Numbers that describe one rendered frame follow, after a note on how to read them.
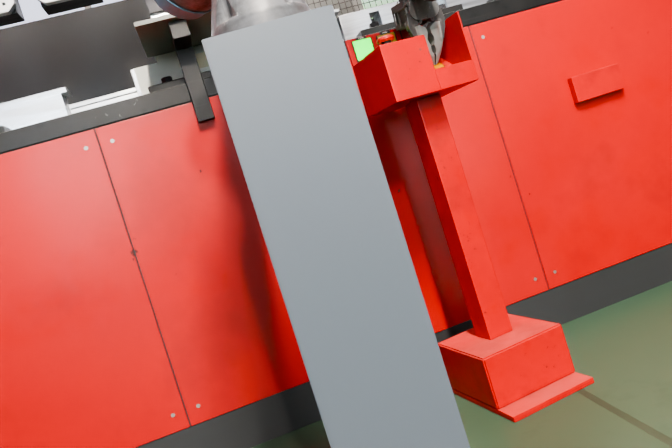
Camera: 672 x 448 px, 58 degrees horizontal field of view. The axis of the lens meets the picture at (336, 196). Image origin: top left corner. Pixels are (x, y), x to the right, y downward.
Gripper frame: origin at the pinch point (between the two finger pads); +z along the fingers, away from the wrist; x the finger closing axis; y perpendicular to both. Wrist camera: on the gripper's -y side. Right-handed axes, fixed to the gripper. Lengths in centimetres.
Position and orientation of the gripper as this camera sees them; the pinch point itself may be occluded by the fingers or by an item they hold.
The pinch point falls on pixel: (435, 58)
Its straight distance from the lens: 138.1
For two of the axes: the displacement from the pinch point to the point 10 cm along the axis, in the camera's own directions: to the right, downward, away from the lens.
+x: -9.0, 2.9, -3.2
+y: -3.4, -0.1, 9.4
